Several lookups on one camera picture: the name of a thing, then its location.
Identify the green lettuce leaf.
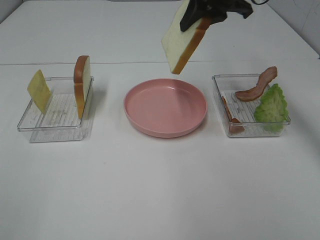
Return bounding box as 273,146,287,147
253,83,289,133

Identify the pink round plate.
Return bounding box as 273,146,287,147
123,78,208,138

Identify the clear right plastic container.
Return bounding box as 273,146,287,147
211,73,291,138

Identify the clear left plastic container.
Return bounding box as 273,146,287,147
17,77,94,143

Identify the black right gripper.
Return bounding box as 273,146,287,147
180,0,253,32

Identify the bacon strip front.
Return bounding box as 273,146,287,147
221,96,245,135

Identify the white bread slice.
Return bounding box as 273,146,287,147
161,0,211,75

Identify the yellow cheese slice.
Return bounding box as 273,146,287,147
27,69,52,115

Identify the upright bread slice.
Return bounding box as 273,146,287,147
73,55,91,119

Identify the bacon strip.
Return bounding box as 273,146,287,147
221,96,245,135
235,66,278,102

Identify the clear plastic container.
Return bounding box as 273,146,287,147
211,73,291,138
17,77,94,143

